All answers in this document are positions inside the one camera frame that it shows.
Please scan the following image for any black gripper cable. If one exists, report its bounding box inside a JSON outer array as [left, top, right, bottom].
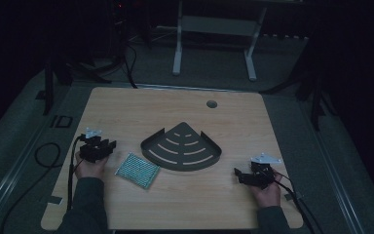
[[65, 136, 88, 212], [272, 170, 317, 234]]

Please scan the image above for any black floor cable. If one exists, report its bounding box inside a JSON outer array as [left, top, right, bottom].
[[0, 141, 62, 234]]

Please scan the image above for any black metal stand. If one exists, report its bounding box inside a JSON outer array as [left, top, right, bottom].
[[259, 38, 339, 133], [34, 48, 113, 117]]

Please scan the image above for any green mesh scouring pad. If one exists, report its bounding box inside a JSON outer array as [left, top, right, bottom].
[[114, 152, 162, 190]]

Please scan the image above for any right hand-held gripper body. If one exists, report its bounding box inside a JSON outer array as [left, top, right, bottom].
[[243, 152, 282, 191]]

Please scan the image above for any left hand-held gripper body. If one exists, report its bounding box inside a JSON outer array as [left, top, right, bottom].
[[78, 127, 113, 164]]

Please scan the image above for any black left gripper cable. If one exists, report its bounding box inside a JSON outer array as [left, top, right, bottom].
[[65, 136, 88, 212]]

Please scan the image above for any person's left hand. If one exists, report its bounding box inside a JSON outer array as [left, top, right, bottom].
[[74, 150, 109, 181]]

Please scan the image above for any white metal desk frame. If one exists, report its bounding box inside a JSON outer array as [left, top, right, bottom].
[[171, 0, 269, 83]]

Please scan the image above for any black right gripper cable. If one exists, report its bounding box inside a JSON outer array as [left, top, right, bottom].
[[272, 170, 317, 234]]

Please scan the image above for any dark metal corner shelf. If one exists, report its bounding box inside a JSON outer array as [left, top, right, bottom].
[[140, 121, 223, 173]]

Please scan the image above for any person's right hand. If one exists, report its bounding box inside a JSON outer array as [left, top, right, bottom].
[[250, 168, 283, 209]]

